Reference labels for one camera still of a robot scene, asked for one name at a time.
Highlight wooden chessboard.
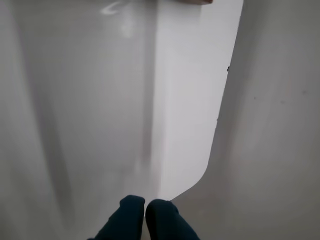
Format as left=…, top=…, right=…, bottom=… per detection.
left=174, top=0, right=214, bottom=6

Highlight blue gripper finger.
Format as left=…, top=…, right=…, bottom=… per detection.
left=93, top=195, right=146, bottom=240
left=145, top=198, right=201, bottom=240

